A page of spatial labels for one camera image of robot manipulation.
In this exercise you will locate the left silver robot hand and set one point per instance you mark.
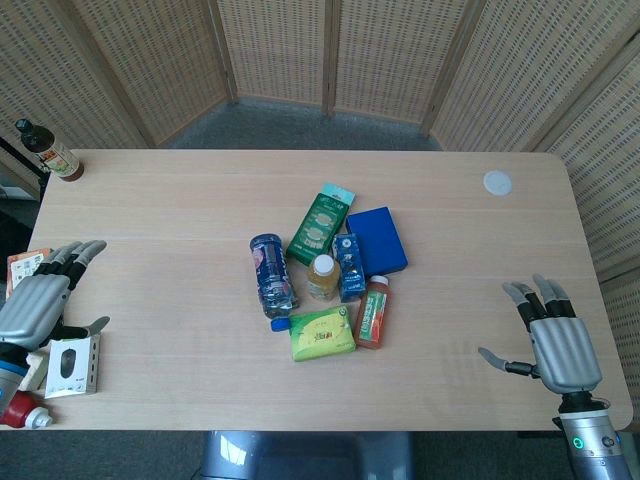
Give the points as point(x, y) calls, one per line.
point(35, 300)

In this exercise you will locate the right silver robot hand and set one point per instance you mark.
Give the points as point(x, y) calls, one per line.
point(562, 345)

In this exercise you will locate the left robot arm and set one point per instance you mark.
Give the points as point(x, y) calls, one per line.
point(7, 377)

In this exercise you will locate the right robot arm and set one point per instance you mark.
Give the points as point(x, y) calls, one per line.
point(592, 435)

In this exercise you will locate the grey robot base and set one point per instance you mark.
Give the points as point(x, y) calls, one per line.
point(310, 455)

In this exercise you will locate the blue plastic water bottle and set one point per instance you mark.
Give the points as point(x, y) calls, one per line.
point(272, 277)

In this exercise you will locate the orange white carton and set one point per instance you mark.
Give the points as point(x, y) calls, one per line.
point(25, 267)

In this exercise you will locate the beige sponge block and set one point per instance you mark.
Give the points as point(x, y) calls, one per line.
point(35, 367)

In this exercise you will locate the white mouse box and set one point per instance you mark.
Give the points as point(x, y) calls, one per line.
point(70, 367)

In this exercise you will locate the red white bottle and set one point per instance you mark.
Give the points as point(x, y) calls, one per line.
point(22, 412)

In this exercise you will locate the dark sauce bottle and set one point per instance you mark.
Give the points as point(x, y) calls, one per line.
point(52, 152)

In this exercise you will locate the white table grommet cap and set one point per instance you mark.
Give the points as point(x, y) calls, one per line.
point(497, 182)

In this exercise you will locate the red juice bottle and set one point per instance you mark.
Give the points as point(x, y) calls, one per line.
point(372, 317)

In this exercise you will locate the blue rectangular box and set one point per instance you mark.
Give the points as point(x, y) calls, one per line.
point(378, 241)

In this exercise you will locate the blue milk carton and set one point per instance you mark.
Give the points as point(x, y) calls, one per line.
point(350, 267)

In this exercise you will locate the green tissue pack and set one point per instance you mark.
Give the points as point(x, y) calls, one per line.
point(321, 332)

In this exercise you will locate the yellow juice bottle white cap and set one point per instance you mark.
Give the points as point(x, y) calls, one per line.
point(323, 277)

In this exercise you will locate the green biscuit box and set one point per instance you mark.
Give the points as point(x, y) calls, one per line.
point(316, 227)

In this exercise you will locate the woven folding screen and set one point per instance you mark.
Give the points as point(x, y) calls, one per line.
point(320, 65)

